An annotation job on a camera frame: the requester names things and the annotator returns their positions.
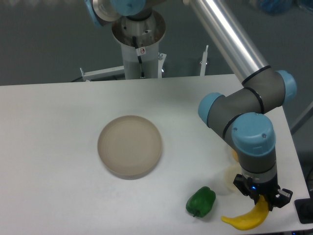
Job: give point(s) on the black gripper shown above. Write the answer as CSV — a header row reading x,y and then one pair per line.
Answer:
x,y
253,184

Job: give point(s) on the yellow banana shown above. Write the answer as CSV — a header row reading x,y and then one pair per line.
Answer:
x,y
251,219

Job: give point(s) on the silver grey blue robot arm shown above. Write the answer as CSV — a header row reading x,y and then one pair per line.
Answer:
x,y
240,118

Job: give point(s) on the black device at table edge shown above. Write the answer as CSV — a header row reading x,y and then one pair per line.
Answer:
x,y
304,208

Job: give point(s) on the orange fruit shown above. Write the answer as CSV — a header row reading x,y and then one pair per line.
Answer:
x,y
234,155

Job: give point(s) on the green bell pepper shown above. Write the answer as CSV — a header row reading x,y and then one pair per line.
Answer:
x,y
201,202

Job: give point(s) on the grey metal stand leg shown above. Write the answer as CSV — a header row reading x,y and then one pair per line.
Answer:
x,y
302,119

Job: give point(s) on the beige round plate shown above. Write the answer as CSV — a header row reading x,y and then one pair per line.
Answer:
x,y
130,146

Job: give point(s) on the blue plastic bag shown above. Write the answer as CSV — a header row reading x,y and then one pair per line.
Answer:
x,y
273,7

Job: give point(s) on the right aluminium frame bracket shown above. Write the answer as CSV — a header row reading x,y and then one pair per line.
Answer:
x,y
204,61

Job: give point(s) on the aluminium frame bracket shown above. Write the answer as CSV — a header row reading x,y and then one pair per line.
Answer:
x,y
204,61
101,74

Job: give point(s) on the left aluminium frame bracket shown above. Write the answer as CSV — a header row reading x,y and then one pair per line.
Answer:
x,y
101,74

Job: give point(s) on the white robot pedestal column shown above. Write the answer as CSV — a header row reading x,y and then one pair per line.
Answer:
x,y
139,40

